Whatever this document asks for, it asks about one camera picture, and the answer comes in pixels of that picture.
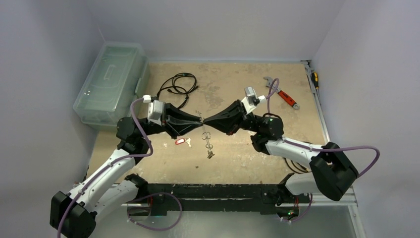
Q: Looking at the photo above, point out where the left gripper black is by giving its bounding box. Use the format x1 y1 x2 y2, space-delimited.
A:
140 102 202 139

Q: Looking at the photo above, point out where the grey metal key organiser ring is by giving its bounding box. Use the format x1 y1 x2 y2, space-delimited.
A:
195 110 215 160

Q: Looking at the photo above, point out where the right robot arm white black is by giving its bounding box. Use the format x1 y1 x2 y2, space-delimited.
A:
203 100 359 202

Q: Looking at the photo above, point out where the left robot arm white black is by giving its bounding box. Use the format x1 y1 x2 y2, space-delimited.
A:
50 100 203 238

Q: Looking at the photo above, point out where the clear plastic storage box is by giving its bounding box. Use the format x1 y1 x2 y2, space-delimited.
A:
73 41 150 131

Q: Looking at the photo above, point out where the yellow black screwdriver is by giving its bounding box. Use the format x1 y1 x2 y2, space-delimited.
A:
311 71 319 91

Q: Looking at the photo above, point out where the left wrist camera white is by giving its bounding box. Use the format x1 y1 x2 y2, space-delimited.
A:
143 95 164 125

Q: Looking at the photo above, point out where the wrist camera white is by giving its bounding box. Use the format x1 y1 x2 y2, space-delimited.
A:
143 95 164 125
241 87 267 115

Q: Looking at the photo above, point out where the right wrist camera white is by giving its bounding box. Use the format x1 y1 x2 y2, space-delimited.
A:
241 87 267 115

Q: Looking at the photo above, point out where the black coiled usb cable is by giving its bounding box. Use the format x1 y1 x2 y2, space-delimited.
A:
156 72 200 111

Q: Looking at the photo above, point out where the red handled adjustable wrench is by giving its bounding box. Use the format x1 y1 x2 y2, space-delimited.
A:
264 76 300 110

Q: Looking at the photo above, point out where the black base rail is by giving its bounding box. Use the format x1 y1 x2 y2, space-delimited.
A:
121 182 309 216

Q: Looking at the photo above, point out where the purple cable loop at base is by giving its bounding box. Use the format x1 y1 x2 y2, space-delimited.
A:
126 191 183 231

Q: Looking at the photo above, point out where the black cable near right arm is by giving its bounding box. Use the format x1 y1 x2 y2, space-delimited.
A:
284 157 311 175

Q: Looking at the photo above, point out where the aluminium frame rail right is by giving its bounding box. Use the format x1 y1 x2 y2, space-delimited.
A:
302 60 359 201

